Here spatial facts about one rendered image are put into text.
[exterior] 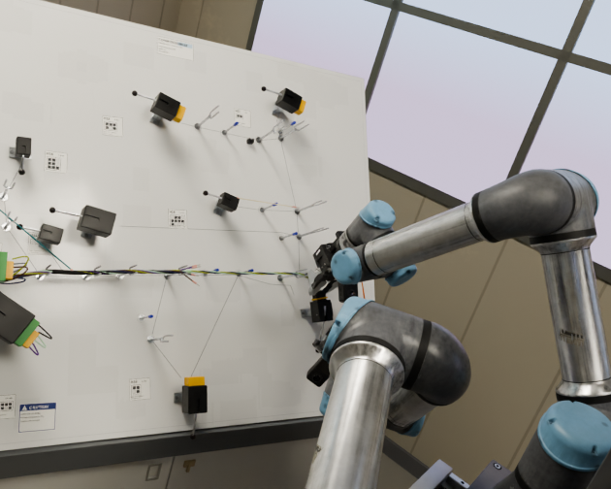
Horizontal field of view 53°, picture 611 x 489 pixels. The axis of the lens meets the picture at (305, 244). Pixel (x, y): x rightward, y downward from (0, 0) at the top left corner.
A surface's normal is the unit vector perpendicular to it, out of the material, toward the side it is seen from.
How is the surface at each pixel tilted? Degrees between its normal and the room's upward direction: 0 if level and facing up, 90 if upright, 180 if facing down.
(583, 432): 8
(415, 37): 90
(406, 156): 90
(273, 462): 90
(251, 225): 54
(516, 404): 90
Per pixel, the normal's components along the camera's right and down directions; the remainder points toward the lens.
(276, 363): 0.52, -0.14
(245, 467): 0.44, 0.46
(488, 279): -0.60, 0.14
